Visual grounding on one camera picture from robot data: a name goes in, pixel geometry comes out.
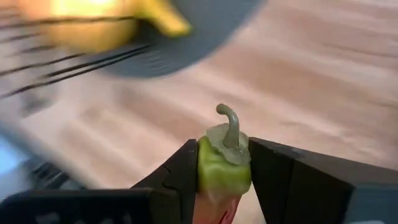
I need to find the round grey mat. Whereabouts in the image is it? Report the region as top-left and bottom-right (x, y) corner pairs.
(102, 0), (268, 78)

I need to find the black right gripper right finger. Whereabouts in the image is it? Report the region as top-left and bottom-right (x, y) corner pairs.
(248, 137), (398, 224)

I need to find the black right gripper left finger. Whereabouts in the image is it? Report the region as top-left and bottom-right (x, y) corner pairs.
(132, 139), (200, 224)

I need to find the red and green chili pepper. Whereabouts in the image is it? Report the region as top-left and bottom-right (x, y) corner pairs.
(192, 103), (252, 224)

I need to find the black wire basket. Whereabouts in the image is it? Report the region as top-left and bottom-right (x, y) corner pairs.
(0, 14), (155, 102)

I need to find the yellow banana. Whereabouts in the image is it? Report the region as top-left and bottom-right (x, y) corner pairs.
(46, 0), (192, 54)

